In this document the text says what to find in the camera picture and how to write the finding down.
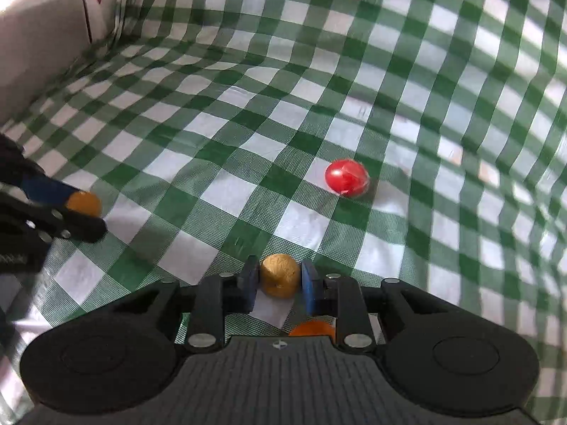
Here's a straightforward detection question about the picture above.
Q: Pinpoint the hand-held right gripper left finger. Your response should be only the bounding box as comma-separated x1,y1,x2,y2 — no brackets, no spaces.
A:
108,256,261,350

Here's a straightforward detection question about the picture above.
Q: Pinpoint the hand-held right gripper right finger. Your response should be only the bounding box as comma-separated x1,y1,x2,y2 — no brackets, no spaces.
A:
300,259,450,350

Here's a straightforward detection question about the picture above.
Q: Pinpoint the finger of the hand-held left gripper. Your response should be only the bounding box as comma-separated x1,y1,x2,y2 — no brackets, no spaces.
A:
0,191,108,244
0,135,80,206

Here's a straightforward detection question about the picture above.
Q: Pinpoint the yellow round fruit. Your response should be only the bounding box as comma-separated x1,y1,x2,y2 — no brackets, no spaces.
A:
259,253,301,298
66,191,103,219

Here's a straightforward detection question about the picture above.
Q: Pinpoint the orange physalis with husk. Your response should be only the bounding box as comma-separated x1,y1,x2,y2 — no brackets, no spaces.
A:
288,321,337,338

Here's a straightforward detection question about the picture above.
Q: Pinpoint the red cherry tomato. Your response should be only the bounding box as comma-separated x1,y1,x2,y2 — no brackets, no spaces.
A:
325,158,370,198

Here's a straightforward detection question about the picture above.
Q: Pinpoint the grey fabric cushion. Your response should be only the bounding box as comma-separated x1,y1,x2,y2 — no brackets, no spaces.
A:
0,0,95,120

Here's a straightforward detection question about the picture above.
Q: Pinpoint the green white checked cloth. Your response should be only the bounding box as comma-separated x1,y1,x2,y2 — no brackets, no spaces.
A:
0,0,567,425

